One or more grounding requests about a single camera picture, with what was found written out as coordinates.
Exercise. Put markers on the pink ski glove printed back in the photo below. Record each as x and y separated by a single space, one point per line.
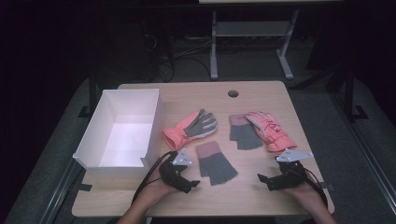
271 129

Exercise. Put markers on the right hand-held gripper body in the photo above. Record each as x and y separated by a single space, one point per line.
291 174

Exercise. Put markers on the aluminium floor rail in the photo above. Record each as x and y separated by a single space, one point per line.
59 193
370 155

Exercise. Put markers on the grey knit glove pink cuff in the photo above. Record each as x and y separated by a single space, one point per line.
218 168
244 135

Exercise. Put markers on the black metal stand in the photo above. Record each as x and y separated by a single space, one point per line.
92 93
349 93

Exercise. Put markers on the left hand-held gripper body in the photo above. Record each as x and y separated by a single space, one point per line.
174 172

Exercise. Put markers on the white storage box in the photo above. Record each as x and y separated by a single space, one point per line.
124 140

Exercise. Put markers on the pink ski glove grey palm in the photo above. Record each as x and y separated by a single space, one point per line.
180 132

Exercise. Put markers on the black tape strip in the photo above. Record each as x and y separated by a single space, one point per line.
84 187
327 186

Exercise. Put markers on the white metal desk frame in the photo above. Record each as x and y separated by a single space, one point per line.
249 29

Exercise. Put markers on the person's right hand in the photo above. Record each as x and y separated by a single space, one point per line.
306 193

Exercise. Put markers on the person's left hand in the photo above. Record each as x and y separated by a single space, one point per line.
157 191

